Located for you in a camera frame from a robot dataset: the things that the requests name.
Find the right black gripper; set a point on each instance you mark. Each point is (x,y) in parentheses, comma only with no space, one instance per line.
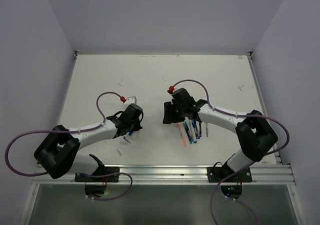
(169,116)

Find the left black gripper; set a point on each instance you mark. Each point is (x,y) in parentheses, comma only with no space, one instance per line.
(137,126)

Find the orange gel pen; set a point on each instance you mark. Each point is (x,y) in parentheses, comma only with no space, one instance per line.
(181,135)

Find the teal dark gel pen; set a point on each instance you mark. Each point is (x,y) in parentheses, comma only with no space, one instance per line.
(188,132)

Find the blue clear gel pen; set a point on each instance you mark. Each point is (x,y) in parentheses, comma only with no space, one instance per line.
(197,129)

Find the blue cap marker pen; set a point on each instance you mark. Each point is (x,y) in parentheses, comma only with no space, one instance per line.
(194,126)

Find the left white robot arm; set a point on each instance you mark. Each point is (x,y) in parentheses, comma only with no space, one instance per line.
(58,153)

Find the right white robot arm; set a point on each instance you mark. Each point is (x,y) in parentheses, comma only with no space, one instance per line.
(255,135)

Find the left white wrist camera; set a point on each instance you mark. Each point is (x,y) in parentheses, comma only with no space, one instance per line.
(130,100)

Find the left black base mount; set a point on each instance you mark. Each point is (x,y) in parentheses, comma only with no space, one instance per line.
(96,172)

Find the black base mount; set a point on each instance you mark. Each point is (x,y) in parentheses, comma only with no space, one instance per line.
(221,172)
(96,172)

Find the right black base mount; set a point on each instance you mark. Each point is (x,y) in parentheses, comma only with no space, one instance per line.
(221,172)

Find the aluminium front rail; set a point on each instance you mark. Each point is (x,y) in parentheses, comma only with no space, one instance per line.
(261,174)

